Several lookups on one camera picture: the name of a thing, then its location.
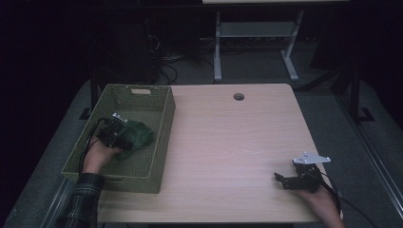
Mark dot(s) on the person's left hand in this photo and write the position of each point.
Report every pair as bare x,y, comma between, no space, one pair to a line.
96,158

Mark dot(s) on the dark green garment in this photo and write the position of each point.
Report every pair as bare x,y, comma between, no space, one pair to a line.
139,134

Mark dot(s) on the white metal stand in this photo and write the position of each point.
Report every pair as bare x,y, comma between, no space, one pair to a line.
253,30

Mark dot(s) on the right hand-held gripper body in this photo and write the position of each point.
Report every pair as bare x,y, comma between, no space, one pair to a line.
307,180

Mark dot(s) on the black frame post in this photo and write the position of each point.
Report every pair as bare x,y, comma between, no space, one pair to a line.
356,95
94,91

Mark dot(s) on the aluminium floor rail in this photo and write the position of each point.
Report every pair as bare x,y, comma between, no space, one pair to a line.
52,209
374,158

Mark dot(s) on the person's right hand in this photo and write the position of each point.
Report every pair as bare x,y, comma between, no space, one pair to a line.
326,209

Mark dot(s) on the green woven basket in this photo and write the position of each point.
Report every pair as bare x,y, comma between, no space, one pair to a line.
142,164

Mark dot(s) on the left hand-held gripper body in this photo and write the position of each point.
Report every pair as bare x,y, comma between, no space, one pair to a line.
111,134

